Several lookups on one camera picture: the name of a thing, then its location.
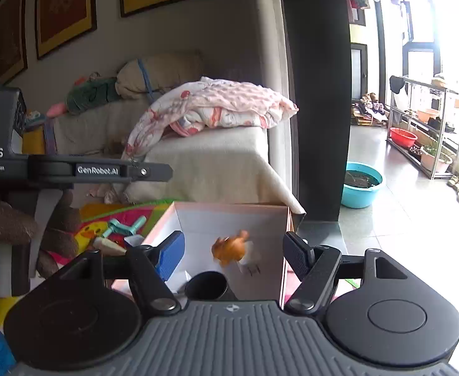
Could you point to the colourful play mat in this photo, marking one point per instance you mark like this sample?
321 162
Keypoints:
92 211

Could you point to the dark cloth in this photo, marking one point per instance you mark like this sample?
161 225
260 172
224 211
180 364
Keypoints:
397 83

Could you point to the metal shelf rack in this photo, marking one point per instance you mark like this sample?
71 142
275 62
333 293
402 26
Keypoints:
421 82

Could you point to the teal plastic toy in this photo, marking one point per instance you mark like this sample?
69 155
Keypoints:
121 227

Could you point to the yellow cushion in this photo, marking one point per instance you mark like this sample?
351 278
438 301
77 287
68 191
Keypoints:
33 143

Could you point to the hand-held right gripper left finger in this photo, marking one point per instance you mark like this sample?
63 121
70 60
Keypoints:
172 254

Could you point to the orange plastic basin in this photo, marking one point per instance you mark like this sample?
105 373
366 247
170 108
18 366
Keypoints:
427 115

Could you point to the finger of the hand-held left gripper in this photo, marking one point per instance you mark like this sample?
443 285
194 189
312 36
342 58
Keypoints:
151 172

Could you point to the red plastic basin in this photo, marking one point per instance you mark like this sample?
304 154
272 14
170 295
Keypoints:
404 139

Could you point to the potted plant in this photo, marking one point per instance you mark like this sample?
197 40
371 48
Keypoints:
435 160

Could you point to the orange toy figure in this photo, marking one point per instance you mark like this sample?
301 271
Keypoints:
229 248

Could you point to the black cup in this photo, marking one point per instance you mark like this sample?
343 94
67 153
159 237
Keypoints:
206 288

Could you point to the teal plastic basin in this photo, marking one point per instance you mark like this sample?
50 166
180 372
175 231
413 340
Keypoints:
357 199

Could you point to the person's left hand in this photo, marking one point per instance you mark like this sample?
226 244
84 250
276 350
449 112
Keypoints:
63 223

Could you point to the pile of shoes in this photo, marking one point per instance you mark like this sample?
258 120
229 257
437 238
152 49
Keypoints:
370 107

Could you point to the pink cardboard box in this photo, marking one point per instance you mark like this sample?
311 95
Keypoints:
214 219

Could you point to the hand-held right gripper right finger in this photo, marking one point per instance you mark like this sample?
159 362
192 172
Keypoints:
296 256

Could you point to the green plush toy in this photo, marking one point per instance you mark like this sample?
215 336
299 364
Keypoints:
88 96

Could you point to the beige covered sofa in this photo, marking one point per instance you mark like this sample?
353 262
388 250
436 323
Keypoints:
214 156

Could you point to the pink printed blanket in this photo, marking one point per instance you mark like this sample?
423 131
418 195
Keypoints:
233 102

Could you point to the beige curtain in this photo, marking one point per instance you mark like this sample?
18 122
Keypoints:
270 66

